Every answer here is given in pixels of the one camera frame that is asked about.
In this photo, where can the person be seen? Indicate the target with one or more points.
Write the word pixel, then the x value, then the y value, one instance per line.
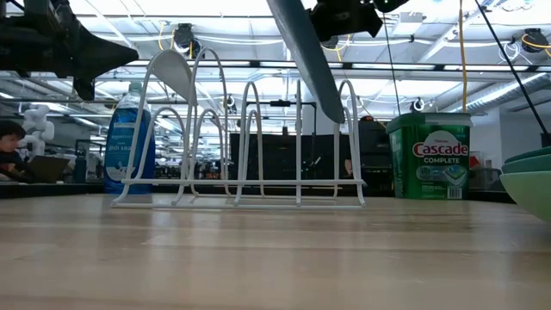
pixel 10 133

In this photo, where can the dark laptop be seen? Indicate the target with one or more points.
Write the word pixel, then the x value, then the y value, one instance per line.
pixel 49 170

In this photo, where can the black equipment cabinet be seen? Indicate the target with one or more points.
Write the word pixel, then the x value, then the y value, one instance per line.
pixel 372 150

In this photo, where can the dark tumbler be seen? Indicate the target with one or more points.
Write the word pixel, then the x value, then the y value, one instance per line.
pixel 80 172

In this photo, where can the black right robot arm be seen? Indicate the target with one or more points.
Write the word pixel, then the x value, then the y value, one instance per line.
pixel 389 4

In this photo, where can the silver ventilation duct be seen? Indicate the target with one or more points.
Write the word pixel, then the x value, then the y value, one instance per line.
pixel 508 92

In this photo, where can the blue round plate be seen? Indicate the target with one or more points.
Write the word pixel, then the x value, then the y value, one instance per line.
pixel 307 56

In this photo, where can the teal round plate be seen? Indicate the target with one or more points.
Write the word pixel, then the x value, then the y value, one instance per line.
pixel 531 189

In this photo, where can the blue dish soap bottle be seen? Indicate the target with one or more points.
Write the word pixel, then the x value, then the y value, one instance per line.
pixel 125 150

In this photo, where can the dark green round plate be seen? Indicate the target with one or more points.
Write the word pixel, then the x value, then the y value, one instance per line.
pixel 536 154

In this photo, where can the clear dish rack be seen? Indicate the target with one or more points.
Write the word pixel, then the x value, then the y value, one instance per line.
pixel 241 182

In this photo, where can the green Cascade detergent tub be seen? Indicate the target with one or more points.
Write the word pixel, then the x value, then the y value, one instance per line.
pixel 430 172

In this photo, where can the black overhead stand bar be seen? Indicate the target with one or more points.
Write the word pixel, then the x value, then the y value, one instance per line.
pixel 280 103

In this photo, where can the black monitor bank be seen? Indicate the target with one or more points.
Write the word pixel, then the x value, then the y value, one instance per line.
pixel 280 157

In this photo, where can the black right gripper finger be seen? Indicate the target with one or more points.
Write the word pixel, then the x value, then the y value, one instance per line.
pixel 323 21

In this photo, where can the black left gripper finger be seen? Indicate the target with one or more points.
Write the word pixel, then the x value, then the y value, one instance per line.
pixel 103 53
pixel 84 90

